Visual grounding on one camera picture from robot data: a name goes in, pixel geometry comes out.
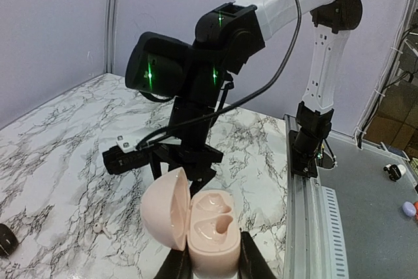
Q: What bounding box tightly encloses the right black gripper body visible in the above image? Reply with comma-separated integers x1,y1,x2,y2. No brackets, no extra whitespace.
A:
125,3,265,191

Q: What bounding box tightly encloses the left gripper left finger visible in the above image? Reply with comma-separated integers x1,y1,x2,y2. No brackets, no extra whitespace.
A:
155,249,193,279

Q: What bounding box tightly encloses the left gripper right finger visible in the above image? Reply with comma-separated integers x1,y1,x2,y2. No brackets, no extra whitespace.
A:
238,231,276,279

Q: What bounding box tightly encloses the pink round earbud case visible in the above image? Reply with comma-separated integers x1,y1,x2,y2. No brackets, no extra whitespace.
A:
140,167,241,278

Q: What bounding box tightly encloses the pink earbud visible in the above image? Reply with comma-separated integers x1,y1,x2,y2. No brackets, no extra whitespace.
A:
93,222,112,239

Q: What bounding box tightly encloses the black earbud charging case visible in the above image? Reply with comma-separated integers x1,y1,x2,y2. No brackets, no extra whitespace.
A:
0,223,19,257

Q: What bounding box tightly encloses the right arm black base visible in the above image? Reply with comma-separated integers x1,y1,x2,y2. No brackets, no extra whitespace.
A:
289,101,334,178

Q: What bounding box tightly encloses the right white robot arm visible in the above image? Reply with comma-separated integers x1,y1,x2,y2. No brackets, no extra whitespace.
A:
117,0,362,191

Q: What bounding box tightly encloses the aluminium front rail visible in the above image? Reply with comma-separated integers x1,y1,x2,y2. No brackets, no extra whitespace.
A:
283,115,349,278

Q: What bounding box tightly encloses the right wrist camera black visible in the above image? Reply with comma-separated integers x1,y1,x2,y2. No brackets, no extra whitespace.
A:
102,131,181,174

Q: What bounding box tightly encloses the right aluminium corner post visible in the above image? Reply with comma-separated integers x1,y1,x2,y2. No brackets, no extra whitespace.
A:
104,0,118,74

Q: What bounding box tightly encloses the small white black camera toy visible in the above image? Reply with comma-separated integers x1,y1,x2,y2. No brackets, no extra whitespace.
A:
383,164,406,182

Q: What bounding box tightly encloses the aluminium frame with white cables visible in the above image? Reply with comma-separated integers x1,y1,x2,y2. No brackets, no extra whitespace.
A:
353,0,417,150

